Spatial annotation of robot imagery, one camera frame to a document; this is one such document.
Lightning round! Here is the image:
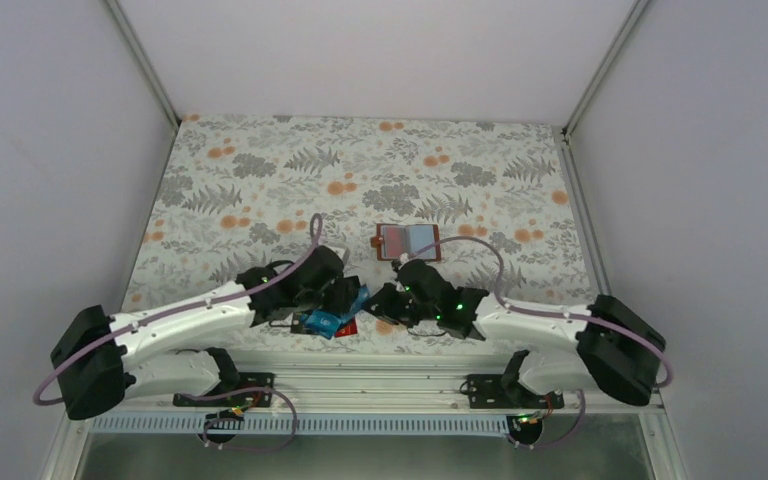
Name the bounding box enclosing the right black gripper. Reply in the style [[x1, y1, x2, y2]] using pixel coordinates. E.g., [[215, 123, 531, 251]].
[[362, 281, 440, 328]]

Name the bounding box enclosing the blue card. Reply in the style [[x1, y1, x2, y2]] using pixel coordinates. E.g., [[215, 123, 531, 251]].
[[348, 285, 370, 319], [300, 310, 342, 339]]

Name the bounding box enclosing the brown leather card holder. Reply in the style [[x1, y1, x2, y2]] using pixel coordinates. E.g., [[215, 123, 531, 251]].
[[370, 224, 440, 261]]

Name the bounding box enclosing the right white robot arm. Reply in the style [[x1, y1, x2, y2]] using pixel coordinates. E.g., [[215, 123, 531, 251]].
[[363, 260, 666, 407]]

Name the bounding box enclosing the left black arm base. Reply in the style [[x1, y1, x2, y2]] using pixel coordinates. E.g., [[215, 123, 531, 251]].
[[172, 372, 276, 409]]

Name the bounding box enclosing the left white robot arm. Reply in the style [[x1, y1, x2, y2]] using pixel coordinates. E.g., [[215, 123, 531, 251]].
[[50, 246, 367, 420]]

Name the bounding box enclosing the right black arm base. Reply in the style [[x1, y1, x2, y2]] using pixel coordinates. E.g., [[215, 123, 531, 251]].
[[459, 374, 565, 410]]

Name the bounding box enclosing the black VIP card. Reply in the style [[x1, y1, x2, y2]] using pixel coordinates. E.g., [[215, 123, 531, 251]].
[[290, 316, 309, 335]]

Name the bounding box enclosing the red card centre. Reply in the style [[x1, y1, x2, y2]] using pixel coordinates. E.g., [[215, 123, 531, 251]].
[[334, 317, 358, 338]]

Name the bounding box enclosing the floral patterned table mat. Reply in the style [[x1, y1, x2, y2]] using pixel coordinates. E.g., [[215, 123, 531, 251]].
[[123, 115, 597, 311]]

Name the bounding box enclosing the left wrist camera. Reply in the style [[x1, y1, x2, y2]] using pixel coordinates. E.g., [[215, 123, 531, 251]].
[[327, 245, 350, 265]]

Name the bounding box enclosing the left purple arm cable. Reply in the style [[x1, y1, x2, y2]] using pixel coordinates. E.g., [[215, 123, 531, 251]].
[[32, 213, 326, 454]]

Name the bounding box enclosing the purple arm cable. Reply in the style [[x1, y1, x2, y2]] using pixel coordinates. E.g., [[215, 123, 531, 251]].
[[32, 213, 326, 454], [407, 235, 675, 452]]

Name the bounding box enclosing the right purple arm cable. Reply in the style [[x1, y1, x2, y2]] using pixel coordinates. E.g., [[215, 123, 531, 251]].
[[407, 235, 675, 452]]

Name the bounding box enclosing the aluminium rail frame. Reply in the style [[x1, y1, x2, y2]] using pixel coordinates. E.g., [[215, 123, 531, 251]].
[[68, 349, 665, 416]]

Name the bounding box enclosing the slotted grey cable duct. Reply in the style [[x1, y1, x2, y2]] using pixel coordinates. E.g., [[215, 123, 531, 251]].
[[89, 412, 509, 437]]

